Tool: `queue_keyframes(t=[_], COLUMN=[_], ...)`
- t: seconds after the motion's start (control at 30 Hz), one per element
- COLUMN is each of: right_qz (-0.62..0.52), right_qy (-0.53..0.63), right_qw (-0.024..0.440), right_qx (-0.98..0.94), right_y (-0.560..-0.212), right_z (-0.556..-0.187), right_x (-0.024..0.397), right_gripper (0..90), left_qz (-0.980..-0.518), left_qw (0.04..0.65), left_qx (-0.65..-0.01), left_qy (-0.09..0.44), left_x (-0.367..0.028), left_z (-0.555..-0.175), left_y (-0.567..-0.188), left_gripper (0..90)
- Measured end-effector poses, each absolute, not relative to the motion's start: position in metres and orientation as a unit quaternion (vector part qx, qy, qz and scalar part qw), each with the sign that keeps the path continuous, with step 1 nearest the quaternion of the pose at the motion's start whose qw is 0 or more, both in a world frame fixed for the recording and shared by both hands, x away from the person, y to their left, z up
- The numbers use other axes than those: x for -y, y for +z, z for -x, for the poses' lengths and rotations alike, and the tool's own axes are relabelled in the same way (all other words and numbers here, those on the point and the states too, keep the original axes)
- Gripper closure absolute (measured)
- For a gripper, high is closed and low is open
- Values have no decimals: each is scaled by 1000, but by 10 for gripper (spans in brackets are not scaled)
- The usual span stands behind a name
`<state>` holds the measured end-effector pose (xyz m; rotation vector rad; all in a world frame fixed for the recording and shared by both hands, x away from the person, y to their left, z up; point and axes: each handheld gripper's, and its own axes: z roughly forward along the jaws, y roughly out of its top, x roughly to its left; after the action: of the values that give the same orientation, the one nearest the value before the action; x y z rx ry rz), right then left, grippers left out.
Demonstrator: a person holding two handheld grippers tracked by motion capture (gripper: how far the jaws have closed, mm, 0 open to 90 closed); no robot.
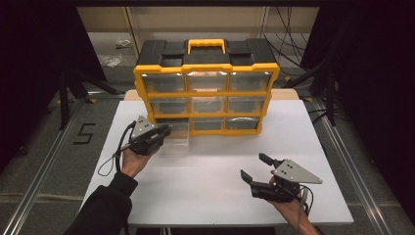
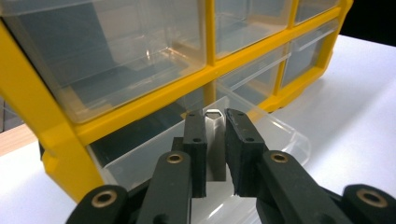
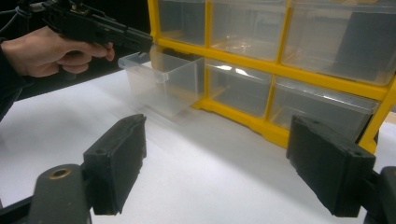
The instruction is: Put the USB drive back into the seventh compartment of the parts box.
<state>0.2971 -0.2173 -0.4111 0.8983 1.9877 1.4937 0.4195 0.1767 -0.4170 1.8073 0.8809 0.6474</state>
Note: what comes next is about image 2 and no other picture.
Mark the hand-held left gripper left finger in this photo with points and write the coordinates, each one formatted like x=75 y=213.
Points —
x=195 y=155

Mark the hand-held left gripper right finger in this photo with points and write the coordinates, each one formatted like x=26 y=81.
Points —
x=246 y=155

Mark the silver hexagonal metal tube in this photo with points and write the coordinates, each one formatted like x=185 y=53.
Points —
x=215 y=149

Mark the clear plastic drawer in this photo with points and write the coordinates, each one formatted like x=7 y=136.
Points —
x=258 y=81
x=313 y=9
x=137 y=161
x=305 y=59
x=109 y=53
x=249 y=21

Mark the yellow plastic drawer cabinet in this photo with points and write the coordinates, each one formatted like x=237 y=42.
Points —
x=40 y=130

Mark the light wooden board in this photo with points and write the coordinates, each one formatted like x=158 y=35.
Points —
x=15 y=141

